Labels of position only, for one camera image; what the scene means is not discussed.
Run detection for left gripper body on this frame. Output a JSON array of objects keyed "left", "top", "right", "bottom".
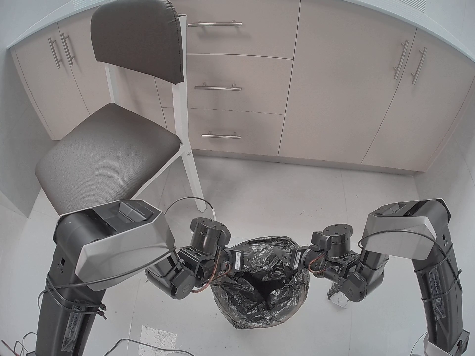
[{"left": 223, "top": 248, "right": 248, "bottom": 274}]

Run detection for black plastic bag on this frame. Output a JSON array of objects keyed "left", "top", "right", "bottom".
[{"left": 210, "top": 236, "right": 310, "bottom": 331}]

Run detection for thin grey cable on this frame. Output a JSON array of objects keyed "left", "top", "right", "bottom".
[{"left": 411, "top": 333, "right": 428, "bottom": 356}]

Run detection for black cable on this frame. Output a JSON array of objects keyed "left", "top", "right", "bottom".
[
  {"left": 358, "top": 229, "right": 452, "bottom": 259},
  {"left": 163, "top": 197, "right": 216, "bottom": 218},
  {"left": 113, "top": 338, "right": 175, "bottom": 356}
]

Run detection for beige cabinet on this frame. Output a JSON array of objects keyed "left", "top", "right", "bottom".
[{"left": 7, "top": 0, "right": 475, "bottom": 174}]

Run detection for grey padded chair white frame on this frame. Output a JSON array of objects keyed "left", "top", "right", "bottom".
[{"left": 34, "top": 0, "right": 207, "bottom": 214}]

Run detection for thin red wires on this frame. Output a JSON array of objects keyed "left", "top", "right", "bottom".
[{"left": 13, "top": 332, "right": 38, "bottom": 356}]

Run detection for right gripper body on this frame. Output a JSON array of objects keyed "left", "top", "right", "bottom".
[{"left": 289, "top": 248, "right": 316, "bottom": 273}]

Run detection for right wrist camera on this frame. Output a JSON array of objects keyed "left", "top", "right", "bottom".
[{"left": 311, "top": 231, "right": 329, "bottom": 252}]

